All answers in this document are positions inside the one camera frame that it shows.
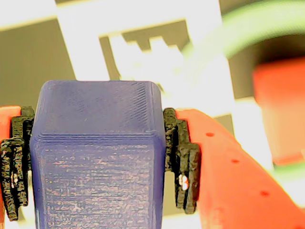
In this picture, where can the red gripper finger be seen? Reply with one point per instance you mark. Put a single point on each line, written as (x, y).
(14, 155)
(226, 179)

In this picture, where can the blue cube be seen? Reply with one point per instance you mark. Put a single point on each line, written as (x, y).
(95, 167)

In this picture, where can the red cube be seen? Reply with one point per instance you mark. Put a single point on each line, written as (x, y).
(283, 107)

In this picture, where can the checkerboard marker mat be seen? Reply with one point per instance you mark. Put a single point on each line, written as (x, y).
(31, 59)

